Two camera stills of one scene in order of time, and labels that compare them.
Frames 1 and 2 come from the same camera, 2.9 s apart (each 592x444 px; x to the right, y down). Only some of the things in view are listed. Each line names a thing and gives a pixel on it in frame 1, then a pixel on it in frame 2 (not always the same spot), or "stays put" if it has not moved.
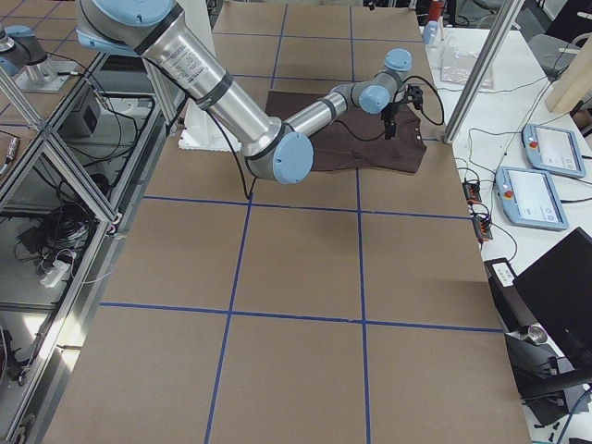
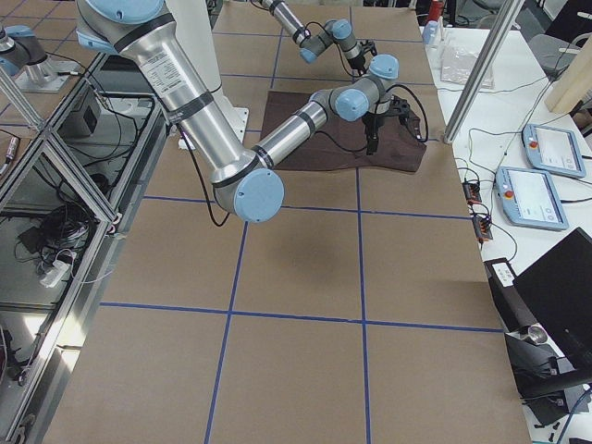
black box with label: (511, 304) stays put
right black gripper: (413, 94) → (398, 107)
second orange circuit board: (482, 227) stays put
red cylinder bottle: (436, 10) stays put
